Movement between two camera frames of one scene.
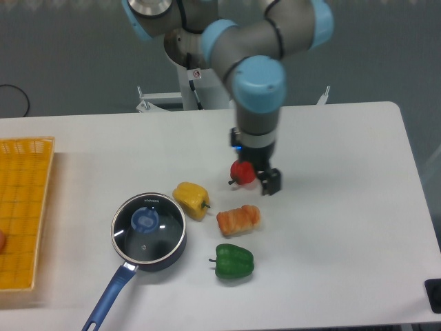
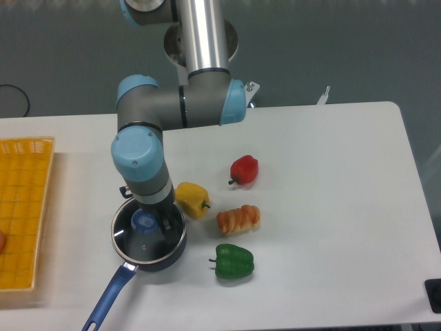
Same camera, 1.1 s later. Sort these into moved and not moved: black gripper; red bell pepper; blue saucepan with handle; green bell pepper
Moved: black gripper
Not moved: red bell pepper; blue saucepan with handle; green bell pepper
